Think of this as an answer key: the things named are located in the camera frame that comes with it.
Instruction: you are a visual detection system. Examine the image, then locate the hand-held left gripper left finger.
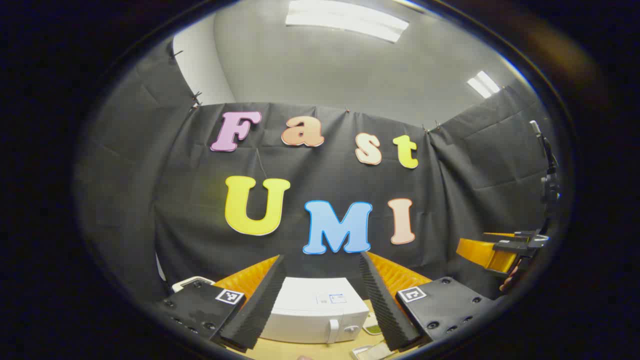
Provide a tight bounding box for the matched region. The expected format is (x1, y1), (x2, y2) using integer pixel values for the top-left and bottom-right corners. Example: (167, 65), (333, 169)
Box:
(152, 254), (288, 353)

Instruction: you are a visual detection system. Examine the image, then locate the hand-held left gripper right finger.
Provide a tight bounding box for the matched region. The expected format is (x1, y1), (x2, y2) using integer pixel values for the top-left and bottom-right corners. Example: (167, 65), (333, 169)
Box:
(359, 251), (501, 352)

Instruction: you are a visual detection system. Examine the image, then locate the white microwave oven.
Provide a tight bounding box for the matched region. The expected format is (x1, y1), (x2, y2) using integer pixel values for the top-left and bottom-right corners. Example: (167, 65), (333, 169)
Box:
(260, 276), (371, 345)

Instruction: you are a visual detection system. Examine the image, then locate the white divided dish of beans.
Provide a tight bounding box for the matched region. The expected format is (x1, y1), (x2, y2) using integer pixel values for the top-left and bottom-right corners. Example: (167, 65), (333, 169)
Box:
(362, 312), (383, 336)

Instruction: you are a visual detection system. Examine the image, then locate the white rectangular dish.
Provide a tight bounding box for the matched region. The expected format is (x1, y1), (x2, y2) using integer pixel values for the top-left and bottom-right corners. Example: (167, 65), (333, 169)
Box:
(350, 342), (396, 360)

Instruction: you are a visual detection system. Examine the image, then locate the white toaster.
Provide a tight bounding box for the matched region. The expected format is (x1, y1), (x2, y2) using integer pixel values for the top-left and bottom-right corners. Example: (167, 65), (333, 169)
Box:
(171, 276), (216, 293)

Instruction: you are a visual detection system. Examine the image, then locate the small ceiling light panel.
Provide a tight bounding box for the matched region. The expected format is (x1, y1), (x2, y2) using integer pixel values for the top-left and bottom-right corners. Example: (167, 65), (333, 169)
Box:
(467, 71), (501, 99)

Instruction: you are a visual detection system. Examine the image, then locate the large ceiling light panel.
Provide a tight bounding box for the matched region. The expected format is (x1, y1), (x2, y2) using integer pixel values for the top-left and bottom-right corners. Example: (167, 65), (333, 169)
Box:
(285, 0), (410, 43)

